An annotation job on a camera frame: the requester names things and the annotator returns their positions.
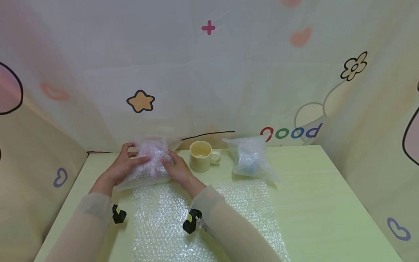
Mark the person's left hand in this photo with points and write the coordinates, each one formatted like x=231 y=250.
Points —
x=121 y=168

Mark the person's right hand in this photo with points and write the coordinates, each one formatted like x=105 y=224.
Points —
x=179 y=171

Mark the person's left index finger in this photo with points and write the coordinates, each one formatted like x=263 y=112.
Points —
x=127 y=146

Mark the person's right index finger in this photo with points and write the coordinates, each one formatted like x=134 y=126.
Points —
x=173 y=155

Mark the person's left thumb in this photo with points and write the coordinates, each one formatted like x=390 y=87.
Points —
x=141 y=160

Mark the person's right thumb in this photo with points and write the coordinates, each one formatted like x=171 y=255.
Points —
x=167 y=165

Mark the bubble-wrapped pink object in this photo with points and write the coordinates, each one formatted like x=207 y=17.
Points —
x=150 y=163

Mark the person's right forearm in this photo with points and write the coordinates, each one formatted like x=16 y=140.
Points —
x=226 y=222

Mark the person's left forearm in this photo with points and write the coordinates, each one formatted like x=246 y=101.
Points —
x=85 y=222

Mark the cream yellow mug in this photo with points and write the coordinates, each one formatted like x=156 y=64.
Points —
x=201 y=156

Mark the black wrist band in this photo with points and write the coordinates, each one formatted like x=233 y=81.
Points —
x=191 y=220
x=118 y=214

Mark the clear bubble wrap sheet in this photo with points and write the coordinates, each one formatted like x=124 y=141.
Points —
x=206 y=222

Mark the bubble-wrapped blue object in bag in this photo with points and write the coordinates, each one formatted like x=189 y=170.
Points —
x=250 y=158

